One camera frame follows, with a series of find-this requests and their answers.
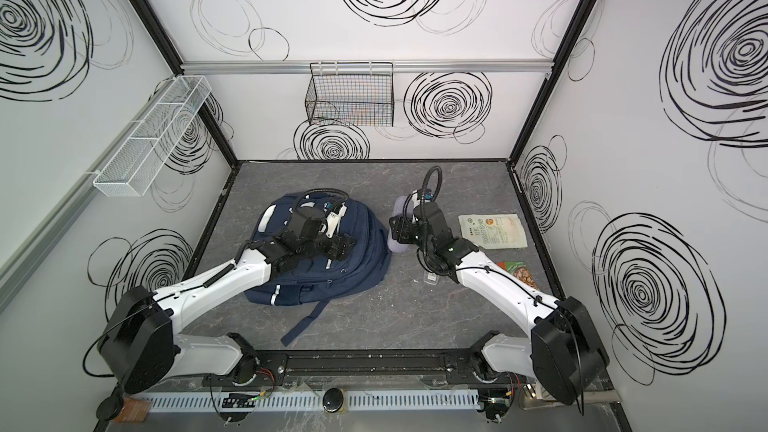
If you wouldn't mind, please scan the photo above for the lavender glasses case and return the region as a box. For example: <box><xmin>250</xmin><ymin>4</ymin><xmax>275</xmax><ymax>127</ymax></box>
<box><xmin>387</xmin><ymin>196</ymin><xmax>415</xmax><ymax>254</ymax></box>

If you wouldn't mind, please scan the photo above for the navy blue student backpack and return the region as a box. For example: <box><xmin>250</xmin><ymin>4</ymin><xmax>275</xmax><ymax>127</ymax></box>
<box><xmin>244</xmin><ymin>190</ymin><xmax>391</xmax><ymax>346</ymax></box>

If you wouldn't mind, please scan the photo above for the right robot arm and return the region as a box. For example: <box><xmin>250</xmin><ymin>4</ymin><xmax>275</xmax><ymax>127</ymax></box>
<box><xmin>389</xmin><ymin>192</ymin><xmax>610</xmax><ymax>406</ymax></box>

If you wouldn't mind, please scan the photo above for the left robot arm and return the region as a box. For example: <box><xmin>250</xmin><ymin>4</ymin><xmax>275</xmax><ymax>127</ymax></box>
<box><xmin>93</xmin><ymin>201</ymin><xmax>355</xmax><ymax>394</ymax></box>

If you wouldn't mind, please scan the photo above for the clear plastic stationery case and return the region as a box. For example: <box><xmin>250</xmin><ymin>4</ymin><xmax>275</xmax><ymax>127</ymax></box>
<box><xmin>423</xmin><ymin>272</ymin><xmax>439</xmax><ymax>285</ymax></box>

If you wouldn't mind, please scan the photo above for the white refill pouch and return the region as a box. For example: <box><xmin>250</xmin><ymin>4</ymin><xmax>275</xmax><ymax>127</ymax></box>
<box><xmin>458</xmin><ymin>214</ymin><xmax>528</xmax><ymax>250</ymax></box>

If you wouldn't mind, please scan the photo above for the green snack packet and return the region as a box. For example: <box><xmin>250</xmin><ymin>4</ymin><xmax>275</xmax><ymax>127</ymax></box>
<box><xmin>497</xmin><ymin>261</ymin><xmax>539</xmax><ymax>290</ymax></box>

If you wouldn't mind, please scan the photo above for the black round knob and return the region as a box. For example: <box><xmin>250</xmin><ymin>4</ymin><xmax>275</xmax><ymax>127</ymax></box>
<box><xmin>322</xmin><ymin>387</ymin><xmax>345</xmax><ymax>414</ymax></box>

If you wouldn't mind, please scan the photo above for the black round cap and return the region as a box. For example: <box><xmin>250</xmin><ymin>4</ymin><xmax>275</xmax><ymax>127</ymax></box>
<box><xmin>96</xmin><ymin>395</ymin><xmax>125</xmax><ymax>422</ymax></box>

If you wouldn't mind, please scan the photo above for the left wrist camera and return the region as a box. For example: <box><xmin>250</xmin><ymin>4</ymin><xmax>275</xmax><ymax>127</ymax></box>
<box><xmin>325</xmin><ymin>202</ymin><xmax>347</xmax><ymax>239</ymax></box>

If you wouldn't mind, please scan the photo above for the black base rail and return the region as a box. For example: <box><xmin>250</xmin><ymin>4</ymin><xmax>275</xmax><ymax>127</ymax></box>
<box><xmin>122</xmin><ymin>347</ymin><xmax>613</xmax><ymax>390</ymax></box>

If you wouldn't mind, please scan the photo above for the black wire basket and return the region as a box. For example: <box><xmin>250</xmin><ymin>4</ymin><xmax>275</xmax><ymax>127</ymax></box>
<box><xmin>304</xmin><ymin>61</ymin><xmax>395</xmax><ymax>127</ymax></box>

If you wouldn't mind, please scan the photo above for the white slotted cable duct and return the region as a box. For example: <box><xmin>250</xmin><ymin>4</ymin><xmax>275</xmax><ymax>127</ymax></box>
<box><xmin>135</xmin><ymin>389</ymin><xmax>481</xmax><ymax>414</ymax></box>

